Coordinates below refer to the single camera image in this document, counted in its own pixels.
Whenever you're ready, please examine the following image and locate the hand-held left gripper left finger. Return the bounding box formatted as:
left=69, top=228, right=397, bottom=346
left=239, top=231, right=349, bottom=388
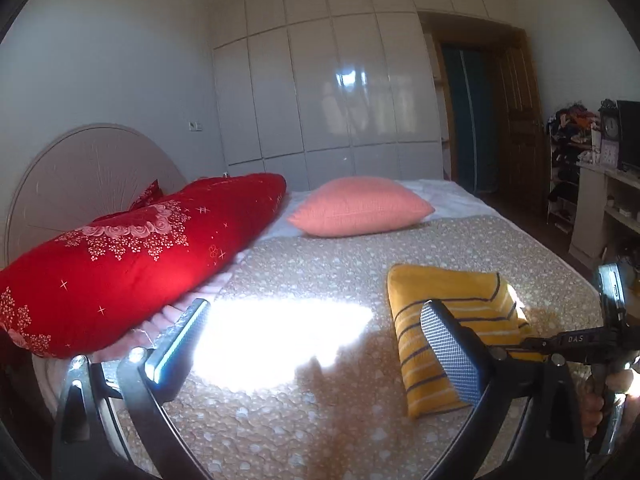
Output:
left=52, top=298, right=213, bottom=480

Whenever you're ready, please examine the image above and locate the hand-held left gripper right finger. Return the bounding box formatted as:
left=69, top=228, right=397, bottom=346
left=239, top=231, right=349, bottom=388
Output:
left=420, top=299, right=586, bottom=480

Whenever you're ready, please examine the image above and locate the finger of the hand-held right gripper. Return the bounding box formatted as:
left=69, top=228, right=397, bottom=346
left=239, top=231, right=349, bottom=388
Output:
left=594, top=261, right=632, bottom=332
left=519, top=326, right=621, bottom=364

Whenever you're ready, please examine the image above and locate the yellow striped sweater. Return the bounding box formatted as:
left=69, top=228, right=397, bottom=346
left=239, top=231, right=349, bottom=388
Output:
left=387, top=263, right=547, bottom=420

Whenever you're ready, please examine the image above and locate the person's right hand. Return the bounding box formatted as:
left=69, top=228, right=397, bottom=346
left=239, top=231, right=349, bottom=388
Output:
left=581, top=367, right=635, bottom=439

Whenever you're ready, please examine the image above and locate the cluttered shelf unit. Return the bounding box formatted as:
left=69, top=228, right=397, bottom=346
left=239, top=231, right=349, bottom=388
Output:
left=569, top=159, right=640, bottom=272

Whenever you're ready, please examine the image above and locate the red floral quilt roll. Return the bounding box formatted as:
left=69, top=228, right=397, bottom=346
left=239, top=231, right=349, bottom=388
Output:
left=0, top=172, right=287, bottom=360

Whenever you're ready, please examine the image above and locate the small pink desk calendar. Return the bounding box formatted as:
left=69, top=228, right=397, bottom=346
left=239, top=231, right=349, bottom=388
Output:
left=599, top=139, right=621, bottom=167

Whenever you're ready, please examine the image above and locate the small red pillow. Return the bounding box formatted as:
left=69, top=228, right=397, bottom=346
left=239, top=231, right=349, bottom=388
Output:
left=92, top=179, right=165, bottom=224

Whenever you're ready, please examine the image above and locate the beige patterned bed mat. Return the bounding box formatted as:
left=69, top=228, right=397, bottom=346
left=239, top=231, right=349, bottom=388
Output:
left=100, top=215, right=607, bottom=480

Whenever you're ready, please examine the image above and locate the white bed sheet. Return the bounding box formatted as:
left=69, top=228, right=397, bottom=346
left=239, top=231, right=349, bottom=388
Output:
left=95, top=178, right=497, bottom=361

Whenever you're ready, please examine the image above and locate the black ornate table clock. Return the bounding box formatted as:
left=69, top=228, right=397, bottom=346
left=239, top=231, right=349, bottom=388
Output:
left=598, top=99, right=621, bottom=142

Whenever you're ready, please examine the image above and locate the pink pillow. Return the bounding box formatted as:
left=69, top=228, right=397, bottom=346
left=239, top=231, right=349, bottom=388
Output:
left=287, top=176, right=436, bottom=238

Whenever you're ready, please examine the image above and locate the brown wooden door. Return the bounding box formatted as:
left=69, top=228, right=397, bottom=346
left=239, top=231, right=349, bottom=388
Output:
left=499, top=30, right=547, bottom=217

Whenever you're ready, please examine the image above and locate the round white headboard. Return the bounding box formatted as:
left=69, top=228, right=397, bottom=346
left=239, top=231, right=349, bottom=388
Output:
left=4, top=123, right=189, bottom=269

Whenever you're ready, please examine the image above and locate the dark doorway curtain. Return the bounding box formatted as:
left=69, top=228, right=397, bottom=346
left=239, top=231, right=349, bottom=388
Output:
left=442, top=44, right=502, bottom=194

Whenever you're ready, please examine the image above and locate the white glossy wardrobe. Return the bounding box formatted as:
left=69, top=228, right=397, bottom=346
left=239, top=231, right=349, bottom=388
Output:
left=192, top=0, right=502, bottom=184

